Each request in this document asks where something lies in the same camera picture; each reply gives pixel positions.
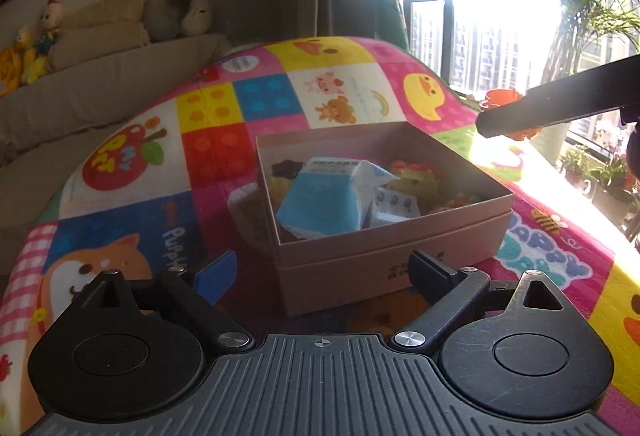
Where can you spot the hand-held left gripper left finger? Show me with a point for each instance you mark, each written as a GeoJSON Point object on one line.
{"type": "Point", "coordinates": [216, 277]}

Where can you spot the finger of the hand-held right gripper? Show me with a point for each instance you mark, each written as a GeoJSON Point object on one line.
{"type": "Point", "coordinates": [550, 108]}

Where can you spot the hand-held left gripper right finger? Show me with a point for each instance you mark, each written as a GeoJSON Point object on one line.
{"type": "Point", "coordinates": [432, 272]}

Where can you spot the orange plastic toy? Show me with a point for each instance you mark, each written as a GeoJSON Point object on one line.
{"type": "Point", "coordinates": [500, 96]}

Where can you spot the white pill blister pack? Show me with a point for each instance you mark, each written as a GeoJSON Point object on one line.
{"type": "Point", "coordinates": [395, 208]}

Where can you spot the beige cardboard box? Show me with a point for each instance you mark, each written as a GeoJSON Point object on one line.
{"type": "Point", "coordinates": [340, 261]}

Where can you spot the blue tissue pack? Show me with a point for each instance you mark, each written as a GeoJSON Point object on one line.
{"type": "Point", "coordinates": [320, 201]}

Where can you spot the potted flower plants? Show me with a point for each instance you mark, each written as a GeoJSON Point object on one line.
{"type": "Point", "coordinates": [615, 165]}

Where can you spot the black and yellow small toy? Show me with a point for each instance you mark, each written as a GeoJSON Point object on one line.
{"type": "Point", "coordinates": [287, 168]}

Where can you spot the colourful cartoon printed mat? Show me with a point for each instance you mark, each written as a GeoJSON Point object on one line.
{"type": "Point", "coordinates": [210, 145]}

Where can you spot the green cloth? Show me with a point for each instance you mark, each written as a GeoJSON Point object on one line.
{"type": "Point", "coordinates": [392, 20]}

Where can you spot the beige sofa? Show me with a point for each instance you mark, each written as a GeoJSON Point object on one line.
{"type": "Point", "coordinates": [75, 90]}

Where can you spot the grey plush pillow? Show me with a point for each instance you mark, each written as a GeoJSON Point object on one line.
{"type": "Point", "coordinates": [175, 13]}

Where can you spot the folded beige blanket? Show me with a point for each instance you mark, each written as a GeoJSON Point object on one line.
{"type": "Point", "coordinates": [110, 23]}

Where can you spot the yellow duck plush toy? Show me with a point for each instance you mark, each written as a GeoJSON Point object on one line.
{"type": "Point", "coordinates": [27, 55]}

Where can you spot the yellow orange plush toy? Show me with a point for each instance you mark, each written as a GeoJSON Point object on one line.
{"type": "Point", "coordinates": [7, 70]}

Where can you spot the chicken plush doll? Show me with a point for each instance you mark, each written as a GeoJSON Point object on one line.
{"type": "Point", "coordinates": [47, 23]}

